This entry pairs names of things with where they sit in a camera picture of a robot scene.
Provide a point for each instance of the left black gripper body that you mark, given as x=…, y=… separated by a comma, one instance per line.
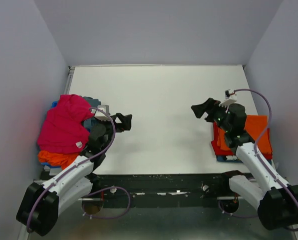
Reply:
x=110, y=128

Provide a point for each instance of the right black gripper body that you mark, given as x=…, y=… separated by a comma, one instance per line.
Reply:
x=220, y=120

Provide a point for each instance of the magenta t shirt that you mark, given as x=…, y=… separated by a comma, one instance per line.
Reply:
x=62, y=131

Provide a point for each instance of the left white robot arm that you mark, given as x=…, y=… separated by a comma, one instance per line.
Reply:
x=44, y=202

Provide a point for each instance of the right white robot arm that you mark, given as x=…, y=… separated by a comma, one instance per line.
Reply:
x=274, y=199

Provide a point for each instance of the folded orange t shirt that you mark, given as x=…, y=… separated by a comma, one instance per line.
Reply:
x=254, y=125

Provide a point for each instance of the crumpled grey-blue t shirt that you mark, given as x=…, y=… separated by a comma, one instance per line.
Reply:
x=89, y=123

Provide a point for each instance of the folded red t shirt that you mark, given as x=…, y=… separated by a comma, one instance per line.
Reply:
x=224, y=151

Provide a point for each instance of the folded blue t shirt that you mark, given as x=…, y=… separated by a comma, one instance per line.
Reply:
x=234, y=159

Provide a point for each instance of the crumpled orange t shirt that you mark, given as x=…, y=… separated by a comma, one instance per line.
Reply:
x=54, y=159

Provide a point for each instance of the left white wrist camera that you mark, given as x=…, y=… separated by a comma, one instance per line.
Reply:
x=102, y=112

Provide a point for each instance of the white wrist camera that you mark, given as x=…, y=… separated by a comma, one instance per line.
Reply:
x=230, y=98
x=102, y=112

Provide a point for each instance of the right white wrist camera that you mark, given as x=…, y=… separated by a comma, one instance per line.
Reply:
x=230, y=98

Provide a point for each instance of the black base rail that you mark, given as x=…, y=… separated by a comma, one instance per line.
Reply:
x=158, y=190

